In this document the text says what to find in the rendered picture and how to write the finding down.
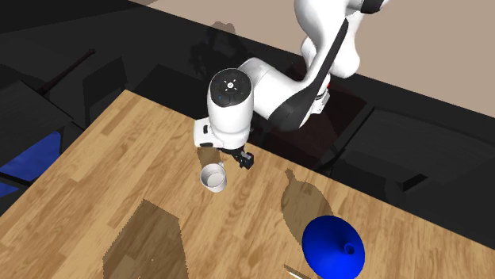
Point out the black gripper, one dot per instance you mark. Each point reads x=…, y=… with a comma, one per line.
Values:
x=231, y=151

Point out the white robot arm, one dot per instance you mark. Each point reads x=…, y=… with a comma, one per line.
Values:
x=231, y=120

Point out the white cup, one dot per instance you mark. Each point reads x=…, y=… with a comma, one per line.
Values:
x=213, y=179

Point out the dark robot stand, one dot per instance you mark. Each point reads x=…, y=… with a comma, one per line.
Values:
x=342, y=129

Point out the blue funnel-shaped vase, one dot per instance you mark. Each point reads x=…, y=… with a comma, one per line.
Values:
x=328, y=247

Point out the thin silver utensil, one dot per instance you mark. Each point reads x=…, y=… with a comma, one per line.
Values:
x=297, y=274

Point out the dark red long stick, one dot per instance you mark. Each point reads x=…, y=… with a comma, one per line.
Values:
x=65, y=72

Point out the blue rug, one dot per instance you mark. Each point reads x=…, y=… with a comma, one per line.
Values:
x=33, y=158

